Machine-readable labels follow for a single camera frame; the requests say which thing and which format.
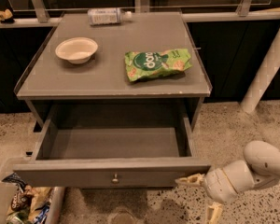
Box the clear plastic bottle white label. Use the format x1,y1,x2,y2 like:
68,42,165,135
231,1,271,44
87,7,133,26

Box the grey top drawer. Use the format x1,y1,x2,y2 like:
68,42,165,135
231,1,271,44
13,118,210,189

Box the small yellow black object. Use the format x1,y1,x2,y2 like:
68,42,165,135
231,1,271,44
0,8,14,23

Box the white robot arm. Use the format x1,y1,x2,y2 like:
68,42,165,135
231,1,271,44
175,28,280,224

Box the blue snack wrapper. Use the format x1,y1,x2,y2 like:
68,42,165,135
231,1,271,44
2,173,27,191

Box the grey cabinet with glass top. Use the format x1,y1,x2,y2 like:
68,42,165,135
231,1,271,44
15,12,212,124

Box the brass drawer knob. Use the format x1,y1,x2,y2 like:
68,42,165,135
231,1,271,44
111,174,119,184

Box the white paper bowl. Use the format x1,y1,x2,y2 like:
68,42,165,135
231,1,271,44
55,37,98,64

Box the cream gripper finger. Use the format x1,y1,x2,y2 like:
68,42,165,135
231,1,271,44
175,174,204,187
206,202,223,224

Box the green chip bag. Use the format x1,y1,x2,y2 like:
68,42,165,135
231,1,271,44
124,49,191,82

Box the grey bin of snacks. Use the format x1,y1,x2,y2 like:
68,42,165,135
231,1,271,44
0,156,66,224

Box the metal railing with glass panels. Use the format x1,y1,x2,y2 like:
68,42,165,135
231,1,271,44
0,0,280,26

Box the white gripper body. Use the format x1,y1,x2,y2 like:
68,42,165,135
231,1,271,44
203,169,237,203

